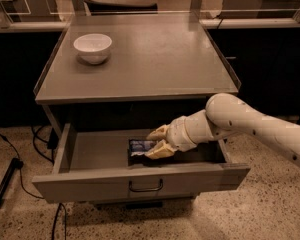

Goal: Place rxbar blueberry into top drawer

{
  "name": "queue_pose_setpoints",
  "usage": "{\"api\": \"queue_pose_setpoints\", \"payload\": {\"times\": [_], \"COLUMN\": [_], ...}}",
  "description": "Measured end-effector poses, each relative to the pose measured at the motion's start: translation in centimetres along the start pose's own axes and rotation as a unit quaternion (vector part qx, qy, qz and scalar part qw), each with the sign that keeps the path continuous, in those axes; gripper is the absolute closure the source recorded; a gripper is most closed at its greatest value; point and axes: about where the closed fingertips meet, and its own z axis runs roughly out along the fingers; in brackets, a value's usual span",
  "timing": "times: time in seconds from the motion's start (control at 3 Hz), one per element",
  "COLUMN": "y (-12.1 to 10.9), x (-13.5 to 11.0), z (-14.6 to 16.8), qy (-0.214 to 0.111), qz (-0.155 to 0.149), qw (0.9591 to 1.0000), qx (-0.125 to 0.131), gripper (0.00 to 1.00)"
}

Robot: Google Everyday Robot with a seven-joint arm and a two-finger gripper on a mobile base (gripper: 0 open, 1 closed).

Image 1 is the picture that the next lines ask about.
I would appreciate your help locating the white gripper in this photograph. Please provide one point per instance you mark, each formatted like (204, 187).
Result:
(176, 134)

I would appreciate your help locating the dark blue rxbar wrapper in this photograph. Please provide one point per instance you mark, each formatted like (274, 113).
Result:
(140, 147)

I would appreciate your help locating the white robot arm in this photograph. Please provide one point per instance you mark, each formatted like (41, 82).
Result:
(225, 115)

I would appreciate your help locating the open grey top drawer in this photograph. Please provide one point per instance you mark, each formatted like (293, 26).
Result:
(97, 166)

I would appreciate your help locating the grey cabinet with top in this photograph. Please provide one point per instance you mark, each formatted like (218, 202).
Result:
(159, 68)

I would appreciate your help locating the white ceramic bowl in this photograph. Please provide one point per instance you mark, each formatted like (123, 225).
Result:
(93, 48)

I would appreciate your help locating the black bar on floor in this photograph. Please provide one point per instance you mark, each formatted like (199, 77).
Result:
(15, 164)

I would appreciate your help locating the dark metal drawer handle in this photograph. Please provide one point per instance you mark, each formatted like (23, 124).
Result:
(144, 187)

